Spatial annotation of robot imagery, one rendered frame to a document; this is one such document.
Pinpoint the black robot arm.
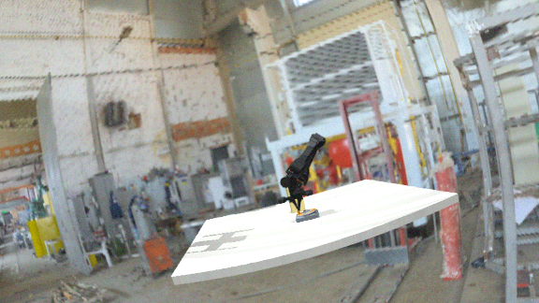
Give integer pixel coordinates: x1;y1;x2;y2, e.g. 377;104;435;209
280;133;326;199

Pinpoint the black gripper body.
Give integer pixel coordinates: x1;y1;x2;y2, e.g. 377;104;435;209
279;183;313;204

